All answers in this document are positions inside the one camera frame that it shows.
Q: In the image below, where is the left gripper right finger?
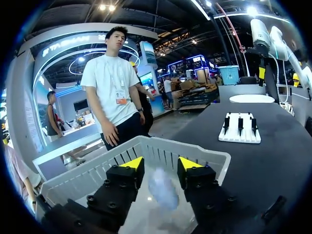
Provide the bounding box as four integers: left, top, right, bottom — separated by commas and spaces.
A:
177, 156, 263, 234

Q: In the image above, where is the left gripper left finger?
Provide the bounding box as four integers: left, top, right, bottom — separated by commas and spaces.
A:
66, 156, 145, 234

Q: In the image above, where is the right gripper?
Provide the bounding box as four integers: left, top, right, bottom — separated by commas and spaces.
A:
245, 47, 272, 87

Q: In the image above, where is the white plate with black stands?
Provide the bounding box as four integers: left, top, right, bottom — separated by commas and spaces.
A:
217, 112, 262, 144

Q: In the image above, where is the white round disc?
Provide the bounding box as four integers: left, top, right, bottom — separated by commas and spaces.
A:
229, 94, 275, 104

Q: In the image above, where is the grey slotted basket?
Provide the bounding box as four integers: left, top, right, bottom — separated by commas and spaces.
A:
36, 135, 232, 234

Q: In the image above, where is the person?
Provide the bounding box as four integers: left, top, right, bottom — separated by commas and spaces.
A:
128, 60, 156, 137
80, 26, 155, 151
45, 90, 64, 142
3, 138, 43, 218
163, 78, 175, 110

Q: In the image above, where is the white cable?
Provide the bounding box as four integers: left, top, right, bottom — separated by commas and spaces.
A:
267, 41, 293, 108

